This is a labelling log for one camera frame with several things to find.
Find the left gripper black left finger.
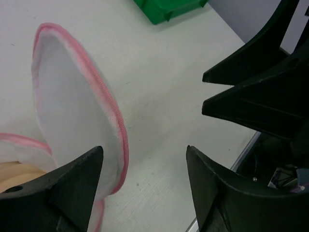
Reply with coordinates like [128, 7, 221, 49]
[0, 146, 103, 232]

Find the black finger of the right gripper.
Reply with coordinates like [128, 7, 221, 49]
[202, 58, 309, 140]
[202, 0, 299, 86]

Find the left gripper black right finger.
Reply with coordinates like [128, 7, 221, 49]
[186, 146, 309, 232]

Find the beige bra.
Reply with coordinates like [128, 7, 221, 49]
[0, 161, 46, 193]

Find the white mesh laundry bag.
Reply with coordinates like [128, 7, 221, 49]
[0, 23, 129, 232]

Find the green plastic tray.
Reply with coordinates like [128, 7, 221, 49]
[134, 0, 208, 25]

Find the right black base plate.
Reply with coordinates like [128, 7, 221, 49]
[236, 133, 309, 193]

